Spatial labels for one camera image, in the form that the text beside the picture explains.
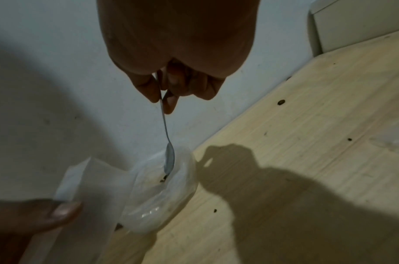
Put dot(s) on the person's left hand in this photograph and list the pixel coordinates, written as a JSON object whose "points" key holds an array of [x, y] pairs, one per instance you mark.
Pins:
{"points": [[23, 219]]}

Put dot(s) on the person's right hand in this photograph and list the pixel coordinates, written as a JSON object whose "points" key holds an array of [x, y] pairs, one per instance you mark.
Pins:
{"points": [[179, 33]]}

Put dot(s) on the small clear plastic bag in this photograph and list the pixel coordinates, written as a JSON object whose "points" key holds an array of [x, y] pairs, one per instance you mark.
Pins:
{"points": [[95, 190]]}

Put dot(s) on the metal spoon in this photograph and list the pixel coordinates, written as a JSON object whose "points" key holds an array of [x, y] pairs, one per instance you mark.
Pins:
{"points": [[170, 157]]}

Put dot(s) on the stack of clear plastic bags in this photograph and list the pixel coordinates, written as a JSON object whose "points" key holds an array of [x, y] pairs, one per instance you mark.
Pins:
{"points": [[391, 141]]}

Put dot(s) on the white cabinet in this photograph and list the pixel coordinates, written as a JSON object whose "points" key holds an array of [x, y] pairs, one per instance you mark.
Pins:
{"points": [[349, 23]]}

